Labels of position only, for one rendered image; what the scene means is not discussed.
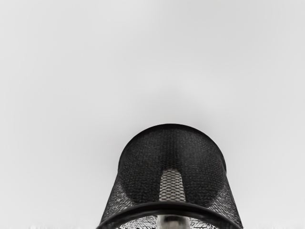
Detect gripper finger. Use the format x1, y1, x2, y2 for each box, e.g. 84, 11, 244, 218
156, 167, 192, 229

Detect black mesh pen holder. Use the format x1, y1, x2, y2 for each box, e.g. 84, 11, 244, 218
96, 123, 244, 229

